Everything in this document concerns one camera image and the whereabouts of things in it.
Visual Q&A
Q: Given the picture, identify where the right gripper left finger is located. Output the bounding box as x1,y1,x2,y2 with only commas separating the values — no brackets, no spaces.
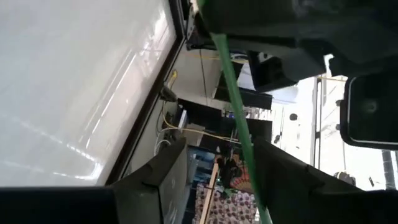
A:
0,136,189,224

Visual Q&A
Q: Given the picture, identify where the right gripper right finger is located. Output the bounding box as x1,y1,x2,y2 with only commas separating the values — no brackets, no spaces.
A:
252,136,398,224

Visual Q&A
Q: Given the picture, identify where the yellow artificial tulip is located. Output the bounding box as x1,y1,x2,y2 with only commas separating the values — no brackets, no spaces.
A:
196,0,274,224

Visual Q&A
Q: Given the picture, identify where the orange mandala tapestry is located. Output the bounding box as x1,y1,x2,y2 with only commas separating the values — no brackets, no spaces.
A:
229,154,253,193

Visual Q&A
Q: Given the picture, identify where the red floral patterned cloth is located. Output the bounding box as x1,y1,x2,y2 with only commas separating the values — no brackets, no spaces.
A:
194,183,259,224

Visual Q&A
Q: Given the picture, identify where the black rounded panel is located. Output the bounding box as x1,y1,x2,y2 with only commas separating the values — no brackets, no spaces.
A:
340,72,398,151

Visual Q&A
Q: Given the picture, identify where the yellow power cord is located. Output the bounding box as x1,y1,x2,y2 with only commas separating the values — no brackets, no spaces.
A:
161,70,243,144

